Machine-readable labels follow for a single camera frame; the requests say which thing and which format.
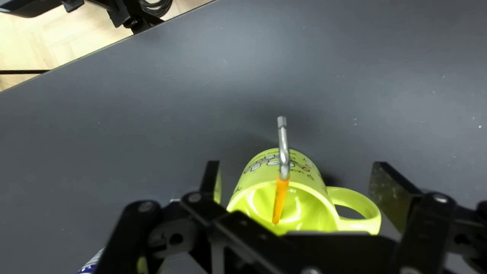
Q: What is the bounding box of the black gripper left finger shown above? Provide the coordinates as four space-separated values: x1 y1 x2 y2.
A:
95 160 225 274

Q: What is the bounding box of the orange-handled silver Allen key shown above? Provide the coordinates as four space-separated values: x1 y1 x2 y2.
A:
270 115 292 227

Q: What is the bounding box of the yellow-green ceramic mug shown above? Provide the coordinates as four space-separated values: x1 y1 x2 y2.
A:
211 147 383 238

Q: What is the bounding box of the black stand base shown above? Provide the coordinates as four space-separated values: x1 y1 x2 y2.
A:
0 0 172 37

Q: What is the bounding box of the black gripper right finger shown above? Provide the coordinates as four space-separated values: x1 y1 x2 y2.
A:
366 162 487 274

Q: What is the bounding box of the white and blue carton box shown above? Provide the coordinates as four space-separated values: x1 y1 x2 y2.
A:
76 247 109 274

